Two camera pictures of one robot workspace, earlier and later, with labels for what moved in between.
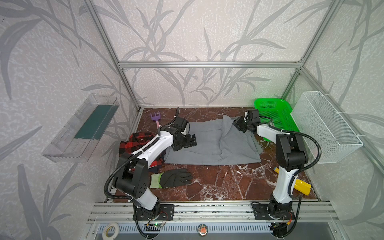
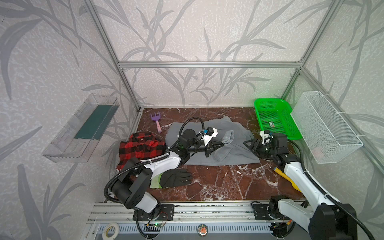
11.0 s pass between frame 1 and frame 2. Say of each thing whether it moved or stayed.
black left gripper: moved
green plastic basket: stayed
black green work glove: stayed
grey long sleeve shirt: stayed
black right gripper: moved
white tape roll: stayed
